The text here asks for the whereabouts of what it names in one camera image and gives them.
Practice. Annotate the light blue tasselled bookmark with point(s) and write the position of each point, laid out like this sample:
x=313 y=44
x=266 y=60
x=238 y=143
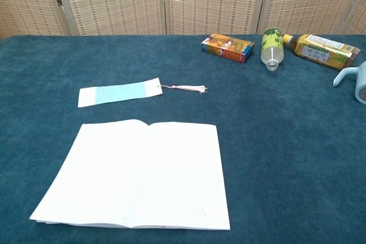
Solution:
x=120 y=92

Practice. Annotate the white notebook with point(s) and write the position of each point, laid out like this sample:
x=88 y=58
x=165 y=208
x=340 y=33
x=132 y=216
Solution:
x=128 y=169

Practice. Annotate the orange snack carton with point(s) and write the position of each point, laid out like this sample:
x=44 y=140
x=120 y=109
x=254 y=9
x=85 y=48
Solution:
x=226 y=47

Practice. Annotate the dark blue table cloth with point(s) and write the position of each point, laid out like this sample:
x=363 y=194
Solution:
x=257 y=141

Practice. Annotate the clear bottle with green label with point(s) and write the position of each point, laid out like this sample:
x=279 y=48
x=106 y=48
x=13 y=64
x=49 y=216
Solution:
x=271 y=47

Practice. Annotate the yellow tea bottle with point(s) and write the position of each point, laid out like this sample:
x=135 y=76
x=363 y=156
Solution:
x=320 y=51

